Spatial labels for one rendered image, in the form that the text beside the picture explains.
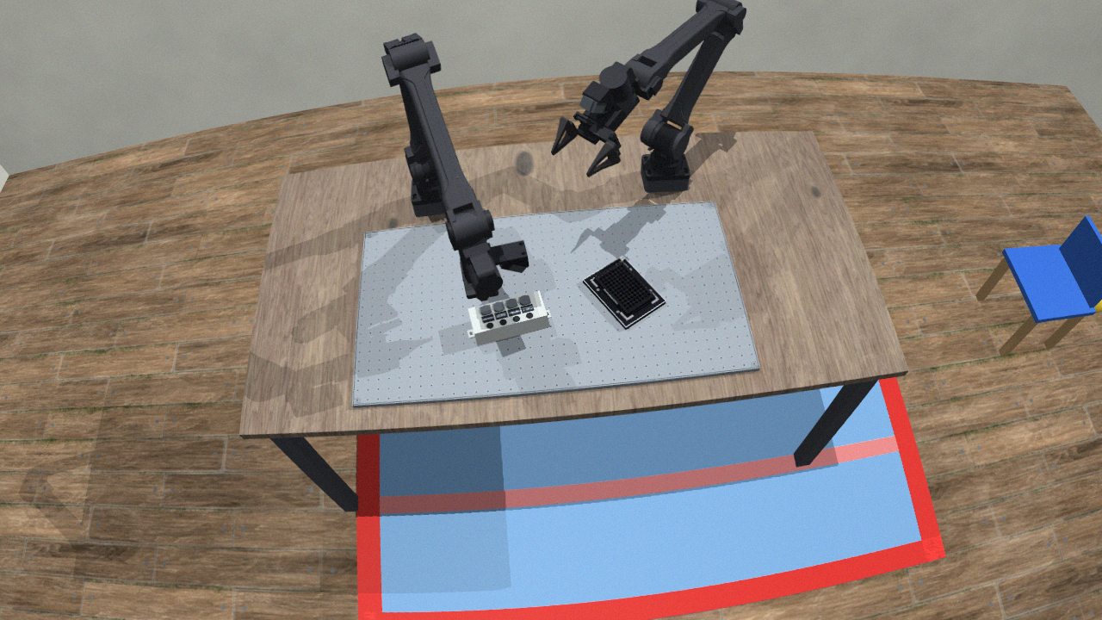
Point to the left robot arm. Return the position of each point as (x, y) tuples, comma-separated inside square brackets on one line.
[(619, 83)]

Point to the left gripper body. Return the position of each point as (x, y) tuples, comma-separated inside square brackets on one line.
[(596, 131)]

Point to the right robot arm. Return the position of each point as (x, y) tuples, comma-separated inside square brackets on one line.
[(409, 63)]

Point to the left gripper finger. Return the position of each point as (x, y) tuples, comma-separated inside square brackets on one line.
[(613, 158), (564, 125)]

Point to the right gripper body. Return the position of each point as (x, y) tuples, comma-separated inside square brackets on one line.
[(470, 292)]

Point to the white operator panel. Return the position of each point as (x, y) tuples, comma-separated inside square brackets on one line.
[(508, 318)]

